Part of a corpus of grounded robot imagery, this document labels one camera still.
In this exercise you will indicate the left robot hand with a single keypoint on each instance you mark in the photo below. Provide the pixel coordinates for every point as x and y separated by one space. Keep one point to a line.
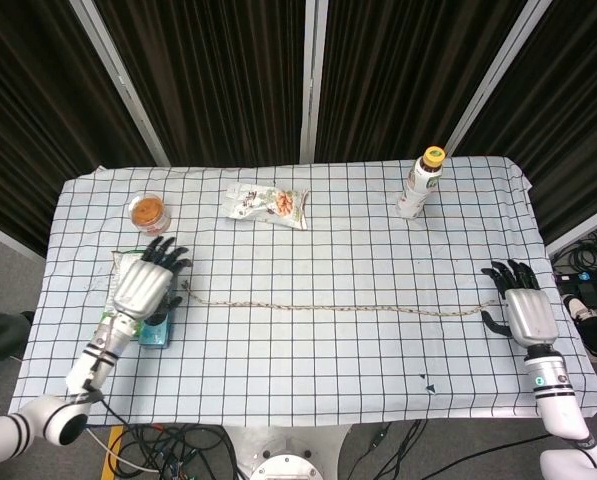
140 290

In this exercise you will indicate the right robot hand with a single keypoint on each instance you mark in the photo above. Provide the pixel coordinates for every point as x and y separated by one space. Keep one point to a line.
533 315

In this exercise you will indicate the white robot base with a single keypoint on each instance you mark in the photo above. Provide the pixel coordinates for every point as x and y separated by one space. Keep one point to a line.
288 450

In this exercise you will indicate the green biscuit pack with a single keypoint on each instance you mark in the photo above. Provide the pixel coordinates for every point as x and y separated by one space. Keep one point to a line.
123 257

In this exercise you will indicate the blue cookie box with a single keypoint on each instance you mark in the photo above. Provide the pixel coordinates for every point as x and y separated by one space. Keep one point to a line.
155 335

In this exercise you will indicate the white shoe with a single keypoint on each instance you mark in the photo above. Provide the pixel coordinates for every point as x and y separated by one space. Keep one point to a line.
580 310

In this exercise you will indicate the black power strip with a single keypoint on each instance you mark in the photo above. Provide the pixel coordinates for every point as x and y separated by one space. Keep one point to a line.
588 287

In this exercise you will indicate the clear jar orange contents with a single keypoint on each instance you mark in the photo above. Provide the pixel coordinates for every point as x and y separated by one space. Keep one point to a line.
148 212

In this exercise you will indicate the dark green trouser leg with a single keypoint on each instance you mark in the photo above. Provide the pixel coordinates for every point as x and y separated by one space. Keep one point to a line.
0 335

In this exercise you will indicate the nut snack bag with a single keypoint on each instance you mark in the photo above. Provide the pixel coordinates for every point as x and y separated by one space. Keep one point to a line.
268 202

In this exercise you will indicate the drink bottle yellow cap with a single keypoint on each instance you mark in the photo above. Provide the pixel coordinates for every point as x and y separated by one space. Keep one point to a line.
418 190

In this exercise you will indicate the white checked tablecloth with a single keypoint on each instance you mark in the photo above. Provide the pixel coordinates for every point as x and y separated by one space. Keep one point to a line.
303 360

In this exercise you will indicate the black pleated curtain panel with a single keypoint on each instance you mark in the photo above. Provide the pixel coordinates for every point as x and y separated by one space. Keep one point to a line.
403 75
218 75
28 100
578 100

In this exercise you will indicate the white partition frame rail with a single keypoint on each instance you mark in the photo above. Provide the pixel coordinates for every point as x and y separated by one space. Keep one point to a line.
8 239
583 227

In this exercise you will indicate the white partition frame post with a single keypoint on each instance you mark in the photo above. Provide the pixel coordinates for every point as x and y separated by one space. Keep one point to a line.
312 75
498 75
120 80

